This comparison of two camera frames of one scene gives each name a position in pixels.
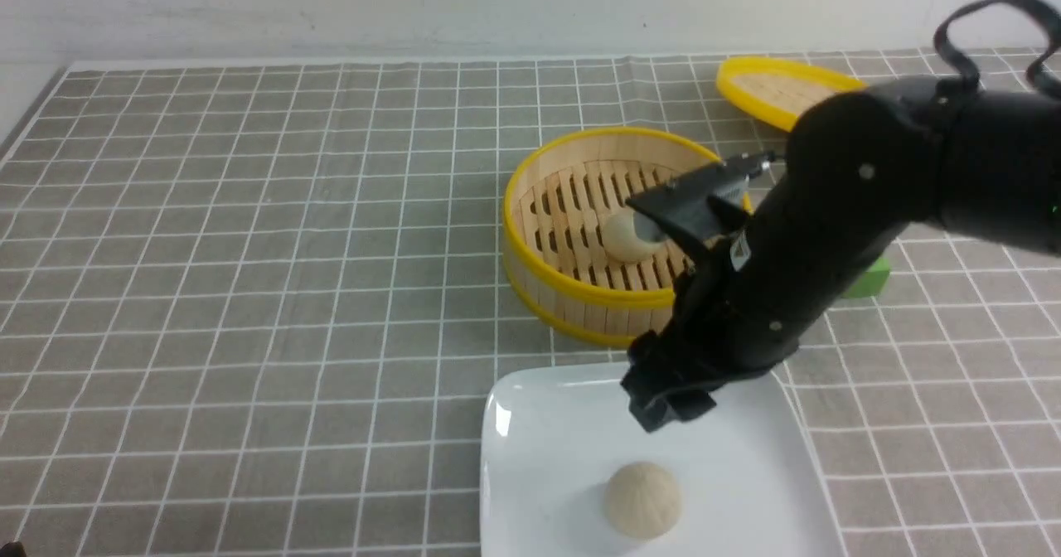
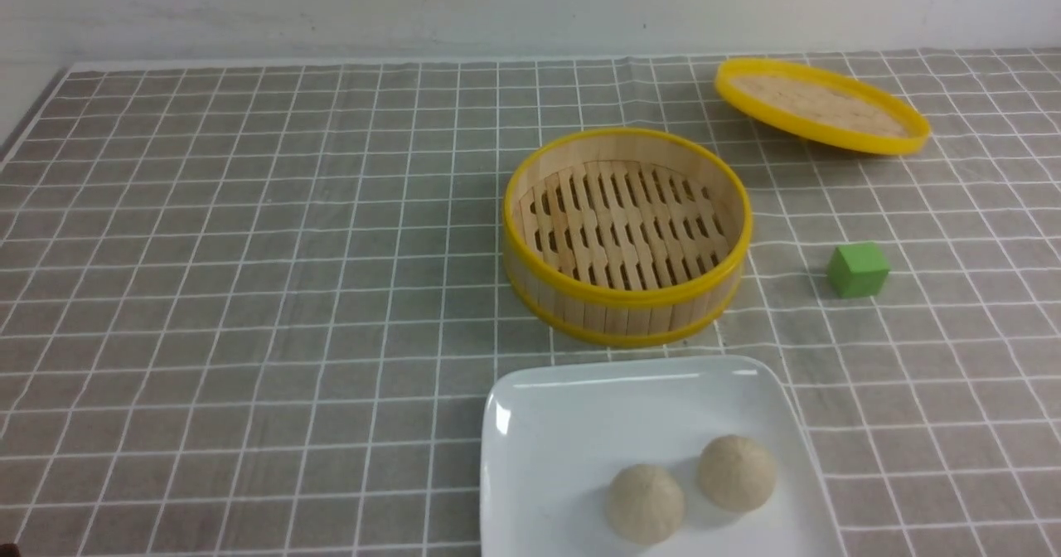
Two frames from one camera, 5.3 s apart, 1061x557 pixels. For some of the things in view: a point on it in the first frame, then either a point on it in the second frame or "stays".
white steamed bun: (643, 500) stays
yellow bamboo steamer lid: (778, 90) stays
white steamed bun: (621, 239) -> (737, 474)
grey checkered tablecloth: (250, 310) stays
